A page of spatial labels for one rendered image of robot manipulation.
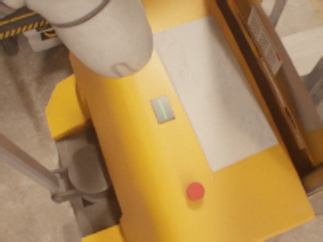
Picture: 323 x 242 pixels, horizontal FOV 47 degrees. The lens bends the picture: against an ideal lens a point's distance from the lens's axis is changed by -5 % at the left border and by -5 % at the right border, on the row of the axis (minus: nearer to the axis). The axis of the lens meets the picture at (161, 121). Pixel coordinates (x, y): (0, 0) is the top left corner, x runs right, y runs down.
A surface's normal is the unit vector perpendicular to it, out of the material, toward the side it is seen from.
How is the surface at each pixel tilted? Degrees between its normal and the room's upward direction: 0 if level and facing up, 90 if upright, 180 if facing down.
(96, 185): 0
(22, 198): 0
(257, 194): 0
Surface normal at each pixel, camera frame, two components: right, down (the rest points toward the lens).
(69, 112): -0.36, -0.19
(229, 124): -0.01, -0.33
